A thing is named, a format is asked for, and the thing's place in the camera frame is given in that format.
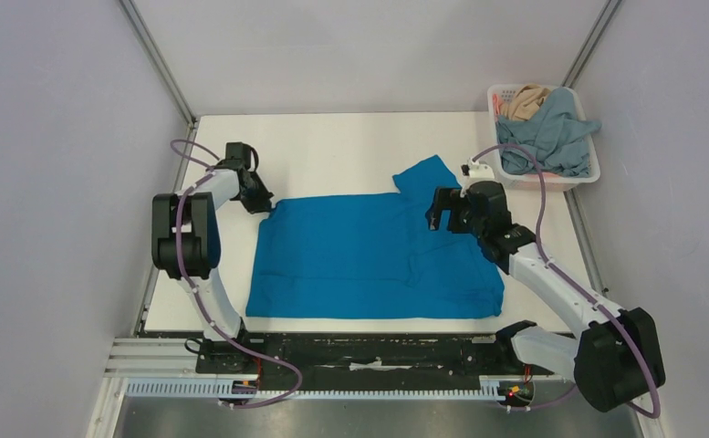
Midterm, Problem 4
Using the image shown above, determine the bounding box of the blue t-shirt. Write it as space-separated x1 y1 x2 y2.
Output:
245 156 505 319

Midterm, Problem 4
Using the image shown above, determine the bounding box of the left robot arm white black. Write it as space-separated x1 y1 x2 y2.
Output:
151 142 273 372

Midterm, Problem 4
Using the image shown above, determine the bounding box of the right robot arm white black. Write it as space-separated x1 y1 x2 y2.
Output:
426 181 666 418

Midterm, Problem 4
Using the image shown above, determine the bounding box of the white plastic laundry basket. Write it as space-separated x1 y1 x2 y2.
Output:
483 84 601 192

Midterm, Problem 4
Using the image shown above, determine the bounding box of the grey-blue t-shirt in basket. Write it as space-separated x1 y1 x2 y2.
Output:
496 88 602 178

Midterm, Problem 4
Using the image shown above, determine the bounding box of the beige t-shirt in basket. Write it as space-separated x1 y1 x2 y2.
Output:
497 84 552 121

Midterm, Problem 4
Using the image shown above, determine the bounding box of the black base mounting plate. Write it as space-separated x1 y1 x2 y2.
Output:
184 331 549 391

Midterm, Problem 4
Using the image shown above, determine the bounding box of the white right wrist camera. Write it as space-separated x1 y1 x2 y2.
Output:
461 159 495 187

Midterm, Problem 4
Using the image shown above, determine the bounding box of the aluminium frame rail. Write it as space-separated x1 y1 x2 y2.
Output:
104 338 652 381

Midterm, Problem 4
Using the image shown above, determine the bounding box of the white slotted cable duct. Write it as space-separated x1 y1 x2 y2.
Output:
122 377 506 402

